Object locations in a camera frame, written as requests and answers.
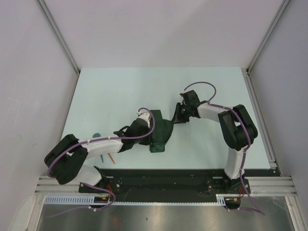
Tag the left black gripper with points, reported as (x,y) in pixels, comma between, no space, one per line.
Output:
(147,141)

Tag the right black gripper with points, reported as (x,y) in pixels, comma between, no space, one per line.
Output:
(177,118)

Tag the dark green cloth napkin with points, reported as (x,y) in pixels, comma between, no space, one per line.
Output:
(161,134)

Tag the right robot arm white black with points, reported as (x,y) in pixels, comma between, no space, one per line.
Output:
(238,130)

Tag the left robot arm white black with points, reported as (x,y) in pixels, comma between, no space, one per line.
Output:
(65,161)

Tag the teal plastic utensil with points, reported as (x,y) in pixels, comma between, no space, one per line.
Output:
(97,135)

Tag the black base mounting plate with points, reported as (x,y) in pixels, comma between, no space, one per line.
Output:
(191,185)

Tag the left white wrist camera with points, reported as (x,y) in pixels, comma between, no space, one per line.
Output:
(146,116)

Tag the white slotted cable duct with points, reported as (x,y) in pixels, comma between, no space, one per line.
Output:
(103,200)

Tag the right aluminium table rail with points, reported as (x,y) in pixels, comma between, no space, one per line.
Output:
(260,120)

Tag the front aluminium extrusion rail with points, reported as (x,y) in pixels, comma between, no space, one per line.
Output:
(260,186)

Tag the right aluminium frame post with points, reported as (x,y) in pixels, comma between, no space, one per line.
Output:
(269,33)

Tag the aluminium frame post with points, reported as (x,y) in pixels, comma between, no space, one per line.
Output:
(269,33)
(58,35)

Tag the left aluminium frame post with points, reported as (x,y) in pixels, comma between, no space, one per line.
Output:
(58,35)

